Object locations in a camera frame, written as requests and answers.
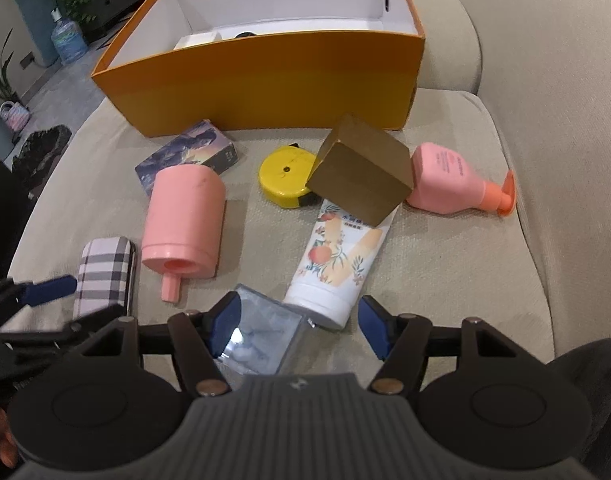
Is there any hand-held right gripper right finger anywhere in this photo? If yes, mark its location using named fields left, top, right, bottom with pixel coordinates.
left=358, top=295, right=519, bottom=396

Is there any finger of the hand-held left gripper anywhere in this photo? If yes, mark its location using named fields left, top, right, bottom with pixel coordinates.
left=0, top=310, right=136, bottom=356
left=0, top=274, right=79, bottom=333

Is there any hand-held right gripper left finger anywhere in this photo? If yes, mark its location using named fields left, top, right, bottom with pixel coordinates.
left=80, top=291, right=244, bottom=397

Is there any clear plastic box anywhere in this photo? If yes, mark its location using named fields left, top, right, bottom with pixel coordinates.
left=210, top=283, right=316, bottom=376

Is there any plaid checkered cloth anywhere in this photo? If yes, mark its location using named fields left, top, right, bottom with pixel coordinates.
left=72, top=236, right=137, bottom=321

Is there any white peach-print tube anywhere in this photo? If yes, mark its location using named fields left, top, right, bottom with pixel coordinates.
left=282, top=197, right=401, bottom=331

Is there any pink cylindrical container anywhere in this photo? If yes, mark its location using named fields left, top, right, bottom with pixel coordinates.
left=140, top=166, right=227, bottom=303

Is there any brown cardboard box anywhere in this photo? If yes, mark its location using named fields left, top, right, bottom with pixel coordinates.
left=305, top=114, right=415, bottom=228

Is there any pink pump bottle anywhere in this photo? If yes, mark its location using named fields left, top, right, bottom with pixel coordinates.
left=404, top=142, right=517, bottom=218

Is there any yellow tape measure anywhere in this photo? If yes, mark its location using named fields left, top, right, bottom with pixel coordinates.
left=258, top=143, right=321, bottom=209

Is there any dark printed card box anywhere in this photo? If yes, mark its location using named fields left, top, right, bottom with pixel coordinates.
left=134, top=119, right=239, bottom=196

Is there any orange cardboard box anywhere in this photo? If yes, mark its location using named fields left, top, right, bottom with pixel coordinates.
left=90, top=0, right=426, bottom=138

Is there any person's left hand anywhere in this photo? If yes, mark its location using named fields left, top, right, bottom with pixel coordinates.
left=0, top=407, right=21, bottom=468

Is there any dark cloth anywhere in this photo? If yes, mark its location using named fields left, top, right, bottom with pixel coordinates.
left=0, top=160, right=31, bottom=281

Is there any black bag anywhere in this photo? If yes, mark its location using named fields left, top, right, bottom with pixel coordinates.
left=10, top=124, right=72, bottom=196

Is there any pastel checked bag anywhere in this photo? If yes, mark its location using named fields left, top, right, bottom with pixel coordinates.
left=0, top=100, right=31, bottom=133

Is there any spiky potted plant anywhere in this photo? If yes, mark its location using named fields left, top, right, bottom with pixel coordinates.
left=0, top=30, right=21, bottom=106

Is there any blue water jug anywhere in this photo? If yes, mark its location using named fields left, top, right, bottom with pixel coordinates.
left=50, top=7, right=89, bottom=66

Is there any beige sofa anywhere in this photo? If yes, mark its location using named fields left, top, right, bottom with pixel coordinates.
left=6, top=0, right=611, bottom=480

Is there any white flat item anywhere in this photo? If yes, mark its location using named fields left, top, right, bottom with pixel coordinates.
left=174, top=30, right=221, bottom=51

